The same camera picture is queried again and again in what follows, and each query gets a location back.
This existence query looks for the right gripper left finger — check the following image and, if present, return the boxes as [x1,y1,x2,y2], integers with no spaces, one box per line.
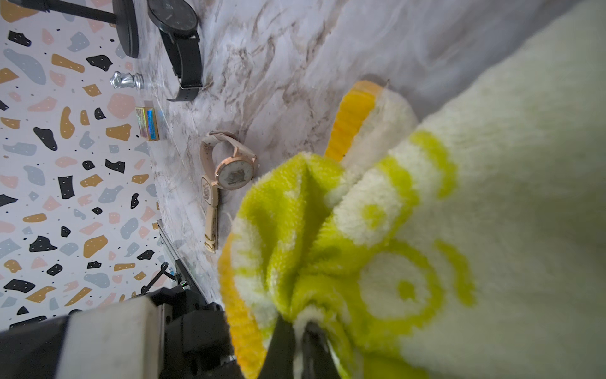
[258,315,296,379]

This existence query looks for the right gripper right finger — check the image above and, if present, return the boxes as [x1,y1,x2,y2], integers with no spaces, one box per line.
[301,322,340,379]

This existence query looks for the yellow green white cloth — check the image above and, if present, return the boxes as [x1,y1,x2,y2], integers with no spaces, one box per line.
[219,1,605,378]

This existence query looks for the black watch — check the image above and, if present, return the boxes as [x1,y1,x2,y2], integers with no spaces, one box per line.
[148,0,204,102]

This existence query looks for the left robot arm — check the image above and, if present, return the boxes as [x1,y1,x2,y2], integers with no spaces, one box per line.
[1,287,242,378]

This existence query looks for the black microphone stand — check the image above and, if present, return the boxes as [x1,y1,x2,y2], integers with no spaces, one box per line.
[9,0,139,58]

